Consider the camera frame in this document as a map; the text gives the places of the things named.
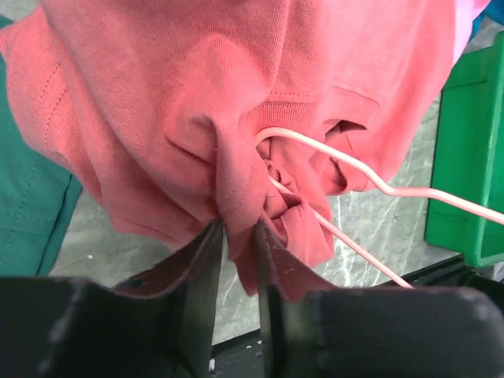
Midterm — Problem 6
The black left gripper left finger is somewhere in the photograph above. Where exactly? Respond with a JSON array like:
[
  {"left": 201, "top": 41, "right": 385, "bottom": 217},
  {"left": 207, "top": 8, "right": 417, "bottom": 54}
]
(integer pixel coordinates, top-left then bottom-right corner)
[{"left": 1, "top": 222, "right": 223, "bottom": 377}]

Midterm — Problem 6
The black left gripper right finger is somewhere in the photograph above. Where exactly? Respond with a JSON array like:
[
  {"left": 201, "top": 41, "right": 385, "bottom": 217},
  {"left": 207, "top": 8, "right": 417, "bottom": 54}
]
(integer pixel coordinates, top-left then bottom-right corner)
[{"left": 254, "top": 222, "right": 504, "bottom": 378}]

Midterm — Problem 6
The pink wire hanger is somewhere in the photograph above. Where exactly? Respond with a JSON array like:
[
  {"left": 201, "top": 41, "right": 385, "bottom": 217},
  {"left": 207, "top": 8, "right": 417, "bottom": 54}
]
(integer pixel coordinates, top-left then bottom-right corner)
[{"left": 254, "top": 128, "right": 503, "bottom": 288}]

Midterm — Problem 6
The salmon red t shirt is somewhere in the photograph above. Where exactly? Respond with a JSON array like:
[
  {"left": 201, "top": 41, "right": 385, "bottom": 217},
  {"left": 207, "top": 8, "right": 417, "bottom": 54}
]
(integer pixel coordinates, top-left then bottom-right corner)
[{"left": 0, "top": 0, "right": 460, "bottom": 298}]

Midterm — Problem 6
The dark teal t shirt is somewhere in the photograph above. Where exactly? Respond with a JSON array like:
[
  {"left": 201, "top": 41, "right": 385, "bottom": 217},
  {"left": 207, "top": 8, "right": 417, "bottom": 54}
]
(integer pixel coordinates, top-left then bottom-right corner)
[{"left": 0, "top": 15, "right": 83, "bottom": 279}]

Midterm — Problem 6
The pink t shirt on hanger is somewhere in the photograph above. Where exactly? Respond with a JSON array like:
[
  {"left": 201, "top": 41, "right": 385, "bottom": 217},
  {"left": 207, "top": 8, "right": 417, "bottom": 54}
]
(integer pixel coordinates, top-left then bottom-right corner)
[{"left": 454, "top": 0, "right": 487, "bottom": 63}]

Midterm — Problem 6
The blue t shirt on hanger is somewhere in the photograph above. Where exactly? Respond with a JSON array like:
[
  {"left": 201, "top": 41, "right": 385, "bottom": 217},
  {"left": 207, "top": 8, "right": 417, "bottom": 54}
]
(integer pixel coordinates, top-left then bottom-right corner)
[{"left": 469, "top": 0, "right": 504, "bottom": 39}]

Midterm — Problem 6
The green plastic tray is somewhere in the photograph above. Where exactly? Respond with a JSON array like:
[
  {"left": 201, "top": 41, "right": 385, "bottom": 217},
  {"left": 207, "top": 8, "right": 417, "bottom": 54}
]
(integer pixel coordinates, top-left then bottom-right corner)
[{"left": 424, "top": 32, "right": 503, "bottom": 268}]

